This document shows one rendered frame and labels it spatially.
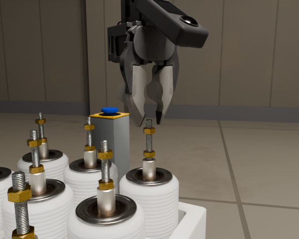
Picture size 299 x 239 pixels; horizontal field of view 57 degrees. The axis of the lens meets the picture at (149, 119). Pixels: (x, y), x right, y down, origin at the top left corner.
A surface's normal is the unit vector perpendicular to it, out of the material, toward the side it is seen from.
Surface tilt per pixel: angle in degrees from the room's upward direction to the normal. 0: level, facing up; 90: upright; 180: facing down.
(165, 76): 90
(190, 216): 0
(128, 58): 90
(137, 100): 90
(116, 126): 90
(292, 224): 0
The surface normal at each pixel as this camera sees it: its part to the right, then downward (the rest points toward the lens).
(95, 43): -0.20, 0.18
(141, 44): 0.58, 0.15
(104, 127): -0.44, 0.16
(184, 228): 0.00, -0.98
